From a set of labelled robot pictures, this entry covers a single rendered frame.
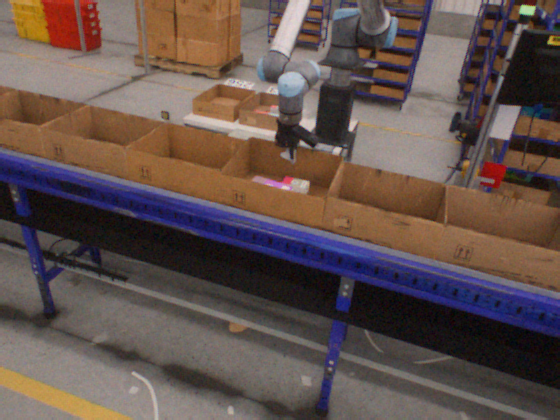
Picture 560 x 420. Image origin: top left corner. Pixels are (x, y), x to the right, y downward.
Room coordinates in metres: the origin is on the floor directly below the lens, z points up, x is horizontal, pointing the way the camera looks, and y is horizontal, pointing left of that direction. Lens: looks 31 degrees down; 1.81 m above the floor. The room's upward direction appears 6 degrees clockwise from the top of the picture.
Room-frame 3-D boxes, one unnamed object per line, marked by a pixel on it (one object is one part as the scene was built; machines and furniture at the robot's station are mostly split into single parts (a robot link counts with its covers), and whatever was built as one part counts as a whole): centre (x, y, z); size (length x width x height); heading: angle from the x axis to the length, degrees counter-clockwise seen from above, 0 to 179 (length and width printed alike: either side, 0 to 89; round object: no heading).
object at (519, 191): (2.50, -1.40, 0.59); 0.40 x 0.30 x 0.10; 163
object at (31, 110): (1.77, 1.17, 0.96); 0.39 x 0.29 x 0.17; 75
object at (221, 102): (2.77, 0.49, 0.80); 0.38 x 0.28 x 0.10; 166
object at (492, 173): (1.98, -0.95, 0.85); 0.16 x 0.01 x 0.13; 75
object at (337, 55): (2.50, -0.21, 1.25); 0.19 x 0.19 x 0.10
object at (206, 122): (2.69, 0.15, 0.74); 1.00 x 0.58 x 0.03; 74
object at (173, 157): (1.57, 0.41, 0.96); 0.39 x 0.29 x 0.17; 75
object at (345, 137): (2.49, -0.21, 0.91); 0.26 x 0.26 x 0.33; 74
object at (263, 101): (2.69, 0.19, 0.80); 0.38 x 0.28 x 0.10; 167
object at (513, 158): (2.50, -1.40, 0.79); 0.40 x 0.30 x 0.10; 166
